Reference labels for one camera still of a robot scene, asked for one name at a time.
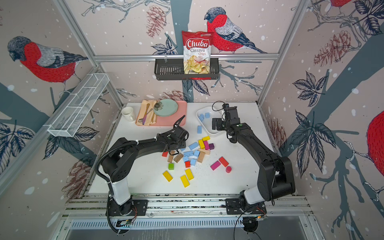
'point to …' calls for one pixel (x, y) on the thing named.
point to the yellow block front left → (167, 175)
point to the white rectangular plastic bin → (215, 113)
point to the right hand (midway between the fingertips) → (219, 120)
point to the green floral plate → (165, 108)
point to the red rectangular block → (165, 154)
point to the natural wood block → (201, 155)
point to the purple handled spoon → (145, 116)
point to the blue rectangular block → (199, 129)
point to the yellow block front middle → (185, 181)
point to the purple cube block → (211, 146)
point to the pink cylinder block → (228, 169)
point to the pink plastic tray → (169, 121)
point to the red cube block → (187, 164)
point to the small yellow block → (206, 138)
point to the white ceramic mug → (128, 114)
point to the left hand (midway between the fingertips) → (185, 140)
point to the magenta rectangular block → (215, 165)
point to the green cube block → (171, 166)
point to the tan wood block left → (170, 158)
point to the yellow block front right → (189, 174)
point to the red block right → (224, 162)
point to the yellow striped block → (201, 144)
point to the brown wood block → (178, 157)
